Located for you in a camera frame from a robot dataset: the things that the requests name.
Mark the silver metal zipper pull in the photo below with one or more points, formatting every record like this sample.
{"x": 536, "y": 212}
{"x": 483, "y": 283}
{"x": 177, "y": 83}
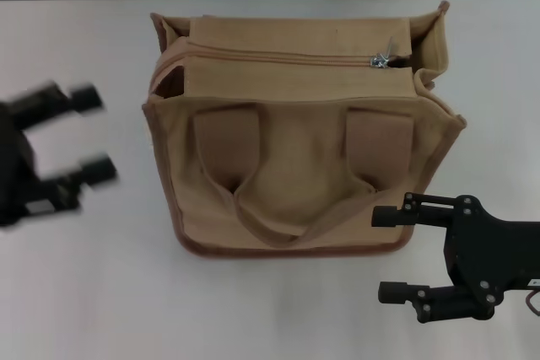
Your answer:
{"x": 379, "y": 60}

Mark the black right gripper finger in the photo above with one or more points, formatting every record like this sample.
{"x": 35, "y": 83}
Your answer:
{"x": 388, "y": 216}
{"x": 394, "y": 292}

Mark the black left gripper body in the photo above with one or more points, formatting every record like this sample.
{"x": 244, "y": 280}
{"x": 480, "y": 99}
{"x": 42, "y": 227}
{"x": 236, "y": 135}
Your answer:
{"x": 14, "y": 166}

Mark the khaki canvas food bag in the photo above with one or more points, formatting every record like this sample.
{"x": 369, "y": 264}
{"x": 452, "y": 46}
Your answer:
{"x": 295, "y": 208}

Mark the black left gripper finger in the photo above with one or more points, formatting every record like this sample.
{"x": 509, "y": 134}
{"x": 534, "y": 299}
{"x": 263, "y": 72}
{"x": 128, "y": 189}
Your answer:
{"x": 99, "y": 170}
{"x": 84, "y": 98}

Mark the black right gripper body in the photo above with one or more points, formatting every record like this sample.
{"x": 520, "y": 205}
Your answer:
{"x": 498, "y": 254}

